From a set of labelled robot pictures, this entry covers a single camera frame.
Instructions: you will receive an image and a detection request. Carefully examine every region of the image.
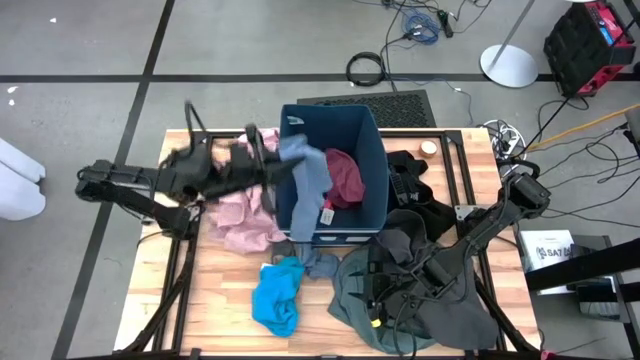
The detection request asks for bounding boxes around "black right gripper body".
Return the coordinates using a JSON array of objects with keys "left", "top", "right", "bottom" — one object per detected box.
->
[{"left": 363, "top": 243, "right": 417, "bottom": 329}]

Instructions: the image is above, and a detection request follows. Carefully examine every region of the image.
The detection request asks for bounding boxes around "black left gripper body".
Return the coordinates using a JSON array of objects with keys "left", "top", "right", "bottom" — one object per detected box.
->
[{"left": 197, "top": 143, "right": 282, "bottom": 202}]

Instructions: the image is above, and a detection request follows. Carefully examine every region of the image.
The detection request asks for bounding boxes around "green sweatshirt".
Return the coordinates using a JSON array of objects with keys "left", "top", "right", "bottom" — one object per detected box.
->
[{"left": 326, "top": 246, "right": 442, "bottom": 356}]

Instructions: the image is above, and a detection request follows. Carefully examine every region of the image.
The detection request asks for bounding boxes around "grey-blue knit garment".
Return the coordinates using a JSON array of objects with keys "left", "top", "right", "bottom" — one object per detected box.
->
[{"left": 277, "top": 132, "right": 342, "bottom": 282}]

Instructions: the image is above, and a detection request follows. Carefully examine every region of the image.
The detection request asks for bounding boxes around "pink shirt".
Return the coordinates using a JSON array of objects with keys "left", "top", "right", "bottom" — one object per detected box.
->
[{"left": 206, "top": 127, "right": 290, "bottom": 256}]

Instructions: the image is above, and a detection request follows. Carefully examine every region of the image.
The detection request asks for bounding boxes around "maroon garment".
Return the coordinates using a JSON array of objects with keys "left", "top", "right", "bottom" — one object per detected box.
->
[{"left": 323, "top": 147, "right": 368, "bottom": 211}]

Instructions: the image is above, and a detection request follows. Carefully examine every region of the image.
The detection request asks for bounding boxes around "dark grey shirt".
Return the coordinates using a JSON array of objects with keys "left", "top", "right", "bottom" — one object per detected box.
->
[{"left": 373, "top": 207, "right": 502, "bottom": 352}]

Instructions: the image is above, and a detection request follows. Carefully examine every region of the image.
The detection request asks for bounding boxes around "bright blue garment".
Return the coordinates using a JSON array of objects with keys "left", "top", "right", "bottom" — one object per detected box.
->
[{"left": 250, "top": 255, "right": 307, "bottom": 339}]

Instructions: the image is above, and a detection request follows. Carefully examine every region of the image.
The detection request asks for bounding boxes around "black garment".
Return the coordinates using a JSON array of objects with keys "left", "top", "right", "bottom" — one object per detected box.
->
[{"left": 386, "top": 148, "right": 460, "bottom": 242}]

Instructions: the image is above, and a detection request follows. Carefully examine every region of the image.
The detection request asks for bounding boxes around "navy white striped fabric bin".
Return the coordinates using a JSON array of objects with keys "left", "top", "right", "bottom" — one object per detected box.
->
[{"left": 274, "top": 103, "right": 392, "bottom": 247}]

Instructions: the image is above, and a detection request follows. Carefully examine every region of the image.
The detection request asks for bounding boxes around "black floor mat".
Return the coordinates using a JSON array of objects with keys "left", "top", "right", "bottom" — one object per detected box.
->
[{"left": 296, "top": 89, "right": 438, "bottom": 129}]

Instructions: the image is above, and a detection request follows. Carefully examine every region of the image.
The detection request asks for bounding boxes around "white cardboard box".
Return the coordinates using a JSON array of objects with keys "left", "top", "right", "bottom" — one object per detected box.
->
[{"left": 516, "top": 228, "right": 577, "bottom": 297}]

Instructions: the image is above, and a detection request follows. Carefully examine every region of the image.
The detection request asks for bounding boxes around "black bar stand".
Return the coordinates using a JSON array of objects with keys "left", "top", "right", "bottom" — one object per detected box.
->
[{"left": 523, "top": 234, "right": 640, "bottom": 360}]

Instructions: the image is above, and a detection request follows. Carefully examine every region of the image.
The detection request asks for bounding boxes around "dark equipment box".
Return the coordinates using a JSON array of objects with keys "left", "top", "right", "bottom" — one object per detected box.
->
[{"left": 571, "top": 276, "right": 623, "bottom": 322}]

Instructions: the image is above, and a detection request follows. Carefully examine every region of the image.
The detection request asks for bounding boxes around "black power strip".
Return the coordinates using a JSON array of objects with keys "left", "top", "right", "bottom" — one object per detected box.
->
[{"left": 436, "top": 8, "right": 456, "bottom": 40}]

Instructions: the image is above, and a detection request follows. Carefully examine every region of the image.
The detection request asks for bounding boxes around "white foam object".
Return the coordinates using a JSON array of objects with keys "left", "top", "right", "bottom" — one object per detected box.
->
[{"left": 0, "top": 137, "right": 48, "bottom": 223}]

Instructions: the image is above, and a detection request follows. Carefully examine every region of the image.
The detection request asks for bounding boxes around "white round stand base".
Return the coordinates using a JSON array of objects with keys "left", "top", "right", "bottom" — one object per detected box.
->
[{"left": 478, "top": 0, "right": 540, "bottom": 90}]

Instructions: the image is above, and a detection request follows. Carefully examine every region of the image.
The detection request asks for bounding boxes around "red black tool case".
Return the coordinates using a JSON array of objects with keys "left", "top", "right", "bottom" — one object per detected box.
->
[{"left": 542, "top": 0, "right": 638, "bottom": 99}]

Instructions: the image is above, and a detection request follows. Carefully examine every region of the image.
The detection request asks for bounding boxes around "coiled black cable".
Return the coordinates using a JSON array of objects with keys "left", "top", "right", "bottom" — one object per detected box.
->
[{"left": 345, "top": 50, "right": 387, "bottom": 88}]

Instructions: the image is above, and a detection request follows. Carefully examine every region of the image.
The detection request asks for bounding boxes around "black aluminium table frame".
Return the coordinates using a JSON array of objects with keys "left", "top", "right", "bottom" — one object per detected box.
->
[{"left": 117, "top": 127, "right": 544, "bottom": 360}]

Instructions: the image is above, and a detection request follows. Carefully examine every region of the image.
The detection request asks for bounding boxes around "white cable bundle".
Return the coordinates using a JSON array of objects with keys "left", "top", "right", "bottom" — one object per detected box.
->
[{"left": 478, "top": 118, "right": 528, "bottom": 167}]

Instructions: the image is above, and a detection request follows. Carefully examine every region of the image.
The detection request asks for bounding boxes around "blue cable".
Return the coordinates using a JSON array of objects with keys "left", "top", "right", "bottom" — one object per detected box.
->
[{"left": 401, "top": 10, "right": 442, "bottom": 47}]

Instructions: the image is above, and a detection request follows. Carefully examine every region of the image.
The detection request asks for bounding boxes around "black floor cable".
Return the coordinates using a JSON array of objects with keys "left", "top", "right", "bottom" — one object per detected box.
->
[{"left": 514, "top": 94, "right": 640, "bottom": 231}]

